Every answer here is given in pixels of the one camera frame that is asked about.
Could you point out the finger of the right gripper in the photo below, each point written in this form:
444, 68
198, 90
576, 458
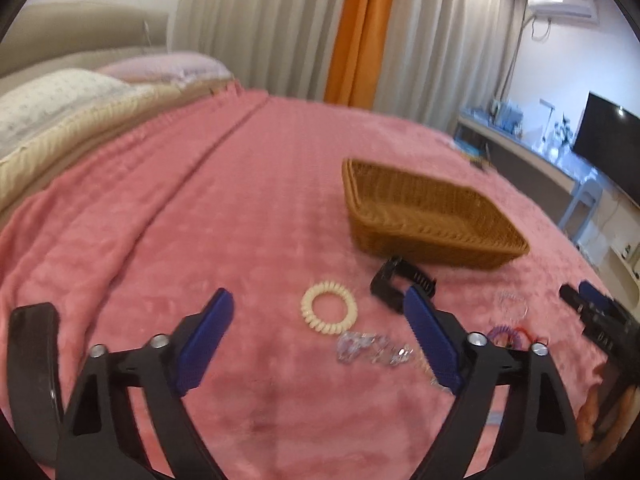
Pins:
588, 313
606, 304

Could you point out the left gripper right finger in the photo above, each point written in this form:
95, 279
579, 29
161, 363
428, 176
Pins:
537, 437

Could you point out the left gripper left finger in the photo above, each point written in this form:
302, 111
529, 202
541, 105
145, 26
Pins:
100, 438

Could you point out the black hair claw clip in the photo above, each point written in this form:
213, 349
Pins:
394, 277

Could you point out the pink star hair clip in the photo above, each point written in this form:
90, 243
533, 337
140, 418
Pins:
350, 345

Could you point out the person's right hand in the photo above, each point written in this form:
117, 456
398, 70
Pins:
600, 439

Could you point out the light blue chair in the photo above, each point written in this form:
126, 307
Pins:
587, 194

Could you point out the white desk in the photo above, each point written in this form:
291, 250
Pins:
548, 183

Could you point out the black television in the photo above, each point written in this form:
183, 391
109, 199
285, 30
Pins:
608, 138

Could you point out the brown wicker basket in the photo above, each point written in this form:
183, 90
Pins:
397, 213

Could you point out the pink fleece blanket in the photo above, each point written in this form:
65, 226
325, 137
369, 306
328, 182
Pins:
244, 191

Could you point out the white air conditioner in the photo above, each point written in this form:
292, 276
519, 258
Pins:
578, 10

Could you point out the white patterned pillow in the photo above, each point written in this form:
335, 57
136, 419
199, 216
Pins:
39, 103

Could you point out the orange curtain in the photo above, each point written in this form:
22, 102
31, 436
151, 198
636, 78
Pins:
358, 53

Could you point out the pink pillow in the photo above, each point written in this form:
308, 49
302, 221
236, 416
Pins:
181, 67

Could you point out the beige headboard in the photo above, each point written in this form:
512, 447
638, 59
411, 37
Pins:
42, 32

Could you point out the beige curtain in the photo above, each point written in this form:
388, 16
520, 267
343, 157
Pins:
439, 56

